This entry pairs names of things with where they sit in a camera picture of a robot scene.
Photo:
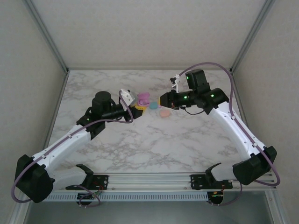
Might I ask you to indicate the purple earbud charging case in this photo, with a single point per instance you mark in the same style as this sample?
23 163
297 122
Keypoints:
143 99

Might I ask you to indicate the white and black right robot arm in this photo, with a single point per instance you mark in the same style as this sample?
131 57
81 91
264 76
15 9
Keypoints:
227 130

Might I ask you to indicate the pink earbud charging case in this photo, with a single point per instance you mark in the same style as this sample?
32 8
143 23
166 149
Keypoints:
164 114

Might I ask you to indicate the grey metal panel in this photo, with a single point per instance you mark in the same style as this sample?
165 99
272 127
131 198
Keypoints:
149 214

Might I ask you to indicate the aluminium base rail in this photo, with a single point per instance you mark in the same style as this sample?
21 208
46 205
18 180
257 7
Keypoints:
149 180

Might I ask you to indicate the aluminium table edge rail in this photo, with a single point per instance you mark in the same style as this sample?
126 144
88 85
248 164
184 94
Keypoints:
239 98
149 69
60 98

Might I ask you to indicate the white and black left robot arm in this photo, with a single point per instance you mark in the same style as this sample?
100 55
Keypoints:
63 144

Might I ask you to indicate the small circuit board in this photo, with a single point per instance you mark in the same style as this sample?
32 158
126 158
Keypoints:
216 197
85 197

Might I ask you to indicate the teal earbud charging case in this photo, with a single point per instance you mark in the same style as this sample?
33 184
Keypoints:
154 105

